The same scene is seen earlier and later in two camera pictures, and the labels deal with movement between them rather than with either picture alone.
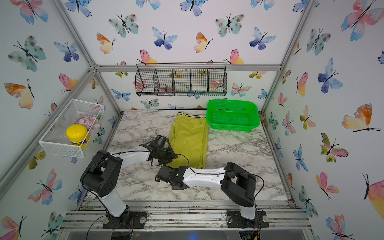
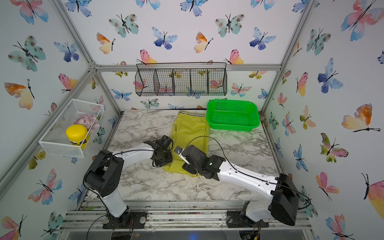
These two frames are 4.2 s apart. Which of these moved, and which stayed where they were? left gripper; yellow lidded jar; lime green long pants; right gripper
Moved: right gripper
Stayed: left gripper; yellow lidded jar; lime green long pants
